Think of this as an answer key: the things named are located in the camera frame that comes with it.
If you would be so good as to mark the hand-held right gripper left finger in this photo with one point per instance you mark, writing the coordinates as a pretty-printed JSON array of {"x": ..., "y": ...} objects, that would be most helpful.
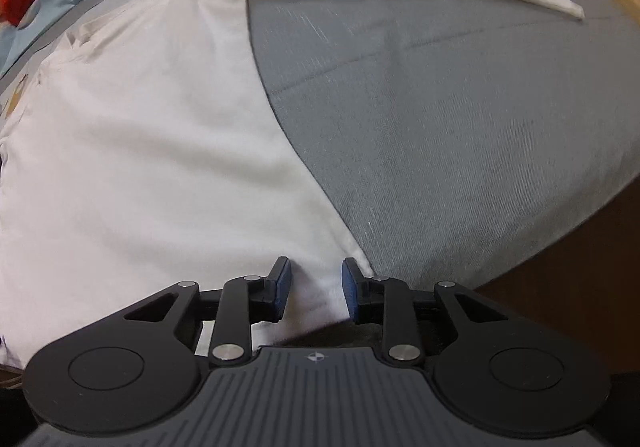
[{"x": 281, "y": 289}]

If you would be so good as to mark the white shirt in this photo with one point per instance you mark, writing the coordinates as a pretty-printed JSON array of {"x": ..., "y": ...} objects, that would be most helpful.
[{"x": 150, "y": 152}]

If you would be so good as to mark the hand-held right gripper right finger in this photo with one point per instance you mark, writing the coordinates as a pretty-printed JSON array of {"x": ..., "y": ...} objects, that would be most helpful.
[{"x": 350, "y": 289}]

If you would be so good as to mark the grey printed bed sheet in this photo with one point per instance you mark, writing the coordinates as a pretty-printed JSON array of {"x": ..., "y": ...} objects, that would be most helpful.
[{"x": 425, "y": 127}]

